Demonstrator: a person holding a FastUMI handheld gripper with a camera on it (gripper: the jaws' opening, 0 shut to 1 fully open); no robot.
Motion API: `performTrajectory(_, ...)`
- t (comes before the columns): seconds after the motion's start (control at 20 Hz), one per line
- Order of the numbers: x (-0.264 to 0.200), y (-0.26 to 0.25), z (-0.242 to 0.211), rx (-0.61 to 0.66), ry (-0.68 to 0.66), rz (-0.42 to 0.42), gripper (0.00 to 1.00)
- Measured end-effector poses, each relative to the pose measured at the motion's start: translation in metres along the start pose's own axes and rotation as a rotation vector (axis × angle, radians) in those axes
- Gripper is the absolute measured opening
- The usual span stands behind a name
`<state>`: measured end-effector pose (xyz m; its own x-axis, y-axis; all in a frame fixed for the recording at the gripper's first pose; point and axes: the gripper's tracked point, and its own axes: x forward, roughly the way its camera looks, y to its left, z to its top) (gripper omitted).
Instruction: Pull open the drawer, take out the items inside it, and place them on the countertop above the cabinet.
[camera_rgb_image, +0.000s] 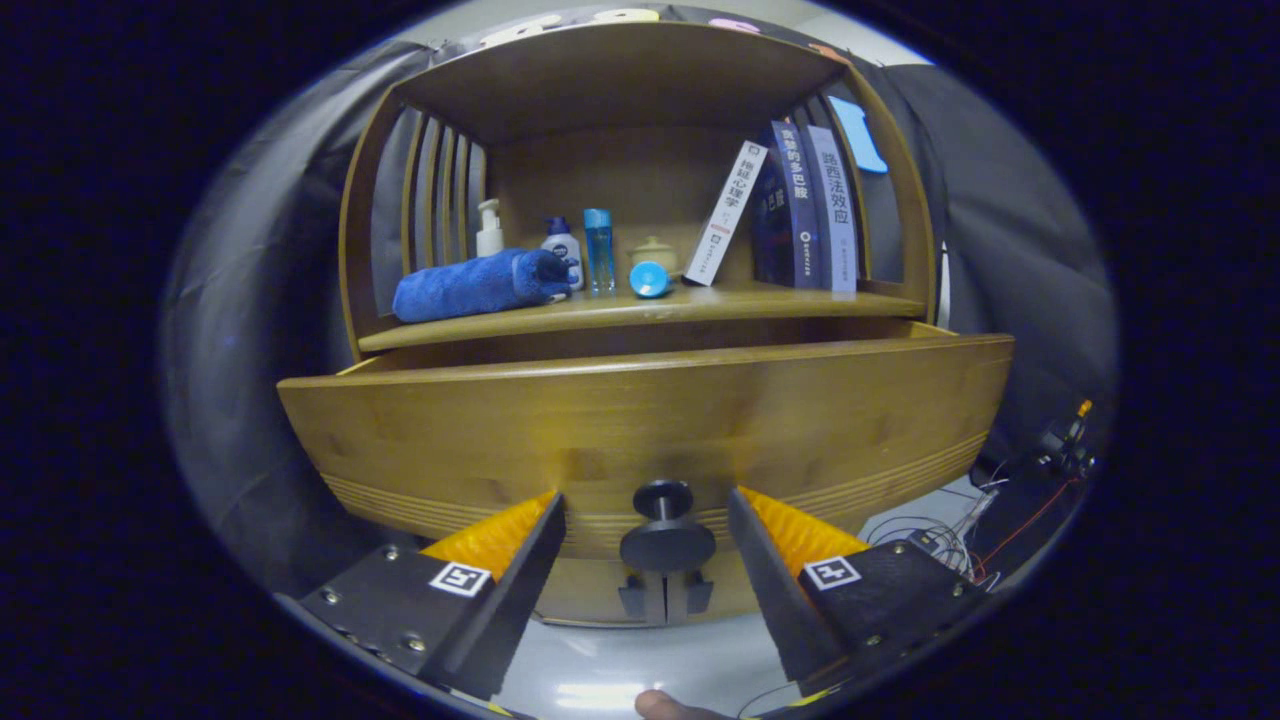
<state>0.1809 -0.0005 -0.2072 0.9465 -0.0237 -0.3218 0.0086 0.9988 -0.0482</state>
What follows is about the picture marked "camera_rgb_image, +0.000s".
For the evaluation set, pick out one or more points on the dark blue book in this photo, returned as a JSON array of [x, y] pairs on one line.
[[790, 210]]

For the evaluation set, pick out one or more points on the wooden cabinet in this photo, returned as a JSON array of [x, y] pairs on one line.
[[620, 80]]

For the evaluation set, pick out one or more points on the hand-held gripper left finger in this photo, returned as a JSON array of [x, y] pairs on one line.
[[510, 600]]

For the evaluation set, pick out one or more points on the clear blue bottle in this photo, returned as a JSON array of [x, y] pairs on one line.
[[598, 250]]

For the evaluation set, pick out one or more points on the wooden countertop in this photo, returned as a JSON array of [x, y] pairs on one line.
[[720, 300]]

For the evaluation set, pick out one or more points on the white pump bottle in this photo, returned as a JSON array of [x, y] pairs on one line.
[[489, 232]]

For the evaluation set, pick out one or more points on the beige lidded teacup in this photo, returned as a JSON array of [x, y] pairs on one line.
[[655, 252]]

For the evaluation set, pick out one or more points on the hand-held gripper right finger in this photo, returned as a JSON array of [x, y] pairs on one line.
[[780, 600]]

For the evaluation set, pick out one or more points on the blue cosmetic tube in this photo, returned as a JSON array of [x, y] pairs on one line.
[[650, 279]]

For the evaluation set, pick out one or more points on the black tool with orange tip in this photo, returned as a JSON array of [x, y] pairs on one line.
[[1065, 440]]

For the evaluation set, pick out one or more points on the white bottle with blue cap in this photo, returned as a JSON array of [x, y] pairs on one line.
[[563, 250]]

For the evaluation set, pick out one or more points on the blue rolled towel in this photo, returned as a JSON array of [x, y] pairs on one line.
[[470, 285]]

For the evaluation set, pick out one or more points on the black drawer knob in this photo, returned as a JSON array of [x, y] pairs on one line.
[[665, 530]]

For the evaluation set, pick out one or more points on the white book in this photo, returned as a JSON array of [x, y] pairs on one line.
[[728, 215]]

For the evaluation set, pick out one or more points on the lavender book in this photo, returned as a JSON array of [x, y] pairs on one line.
[[835, 210]]

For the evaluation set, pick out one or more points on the wooden cabinet door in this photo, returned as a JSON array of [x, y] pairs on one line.
[[590, 590], [735, 590]]

